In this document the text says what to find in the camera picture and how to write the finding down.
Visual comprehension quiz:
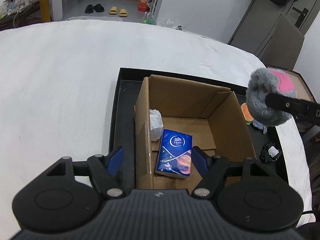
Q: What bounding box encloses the left black slipper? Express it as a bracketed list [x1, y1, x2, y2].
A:
[85, 4, 94, 14]

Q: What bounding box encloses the brown cardboard box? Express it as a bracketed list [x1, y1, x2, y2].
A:
[135, 75, 256, 191]

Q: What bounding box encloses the black white small pouch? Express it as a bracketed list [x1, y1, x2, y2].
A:
[259, 142, 283, 163]

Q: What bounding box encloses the blue tissue pack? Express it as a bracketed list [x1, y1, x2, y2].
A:
[155, 129, 193, 179]

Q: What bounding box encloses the yellow table leg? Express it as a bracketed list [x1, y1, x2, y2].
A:
[39, 0, 51, 23]

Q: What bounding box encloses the grey door with handle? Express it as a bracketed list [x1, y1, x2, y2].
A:
[228, 0, 319, 58]

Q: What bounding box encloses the right yellow slipper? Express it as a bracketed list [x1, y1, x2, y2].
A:
[119, 9, 128, 17]

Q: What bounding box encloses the cluttered side table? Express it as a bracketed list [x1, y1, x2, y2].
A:
[1, 0, 40, 30]

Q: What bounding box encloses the grey pink plush toy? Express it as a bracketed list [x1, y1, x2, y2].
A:
[246, 68, 297, 127]

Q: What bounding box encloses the white table cloth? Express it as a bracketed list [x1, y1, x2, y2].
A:
[0, 19, 313, 240]

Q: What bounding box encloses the orange burger plush toy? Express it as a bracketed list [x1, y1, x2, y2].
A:
[240, 103, 254, 125]

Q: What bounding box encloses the green plastic bag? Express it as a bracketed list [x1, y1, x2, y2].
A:
[142, 12, 157, 25]

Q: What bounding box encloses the black slipper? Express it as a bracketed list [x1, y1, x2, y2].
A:
[93, 4, 105, 13]
[85, 4, 94, 14]

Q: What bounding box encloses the orange cardboard box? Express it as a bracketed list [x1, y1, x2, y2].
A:
[138, 0, 152, 12]

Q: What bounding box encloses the brown board black frame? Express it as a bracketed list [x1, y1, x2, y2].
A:
[267, 66, 316, 102]

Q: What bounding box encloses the white wrapped tissue roll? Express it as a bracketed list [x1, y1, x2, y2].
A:
[149, 109, 163, 142]

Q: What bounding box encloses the clear plastic bag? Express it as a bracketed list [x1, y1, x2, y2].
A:
[161, 19, 182, 30]

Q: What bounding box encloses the black shallow tray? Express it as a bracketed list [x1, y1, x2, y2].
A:
[109, 68, 289, 190]

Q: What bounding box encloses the left yellow slipper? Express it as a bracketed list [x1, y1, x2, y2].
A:
[108, 6, 118, 15]

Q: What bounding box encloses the yellow slipper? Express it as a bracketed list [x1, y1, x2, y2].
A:
[119, 9, 128, 17]
[108, 6, 118, 15]

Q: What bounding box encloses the right black slipper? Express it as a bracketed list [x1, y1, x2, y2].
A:
[93, 4, 105, 13]

